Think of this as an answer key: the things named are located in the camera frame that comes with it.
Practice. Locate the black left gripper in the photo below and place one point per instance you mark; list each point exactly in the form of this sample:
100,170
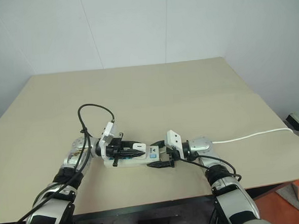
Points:
114,149

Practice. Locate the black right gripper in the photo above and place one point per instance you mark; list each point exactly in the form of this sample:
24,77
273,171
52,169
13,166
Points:
173,158

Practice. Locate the white charger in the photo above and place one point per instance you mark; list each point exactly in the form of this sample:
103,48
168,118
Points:
139,146

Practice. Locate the white power strip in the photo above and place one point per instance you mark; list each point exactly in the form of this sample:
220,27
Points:
134,161

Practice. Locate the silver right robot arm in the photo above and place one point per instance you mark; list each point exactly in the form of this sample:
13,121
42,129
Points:
202,145

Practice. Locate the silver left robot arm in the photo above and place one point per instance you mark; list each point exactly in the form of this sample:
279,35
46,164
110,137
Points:
74,148

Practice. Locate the grey cloth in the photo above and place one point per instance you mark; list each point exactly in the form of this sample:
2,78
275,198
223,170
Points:
289,194

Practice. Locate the grey and black box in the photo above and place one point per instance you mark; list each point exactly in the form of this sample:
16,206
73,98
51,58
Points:
296,122

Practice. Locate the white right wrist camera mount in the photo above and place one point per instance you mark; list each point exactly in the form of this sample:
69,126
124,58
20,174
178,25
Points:
173,139

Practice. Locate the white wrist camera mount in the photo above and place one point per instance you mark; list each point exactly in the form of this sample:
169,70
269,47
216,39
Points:
108,133
173,139

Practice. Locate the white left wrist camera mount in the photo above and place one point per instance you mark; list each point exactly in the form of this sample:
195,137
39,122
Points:
108,133

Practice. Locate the black table frame bar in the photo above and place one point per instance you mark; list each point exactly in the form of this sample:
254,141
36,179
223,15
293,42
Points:
145,207

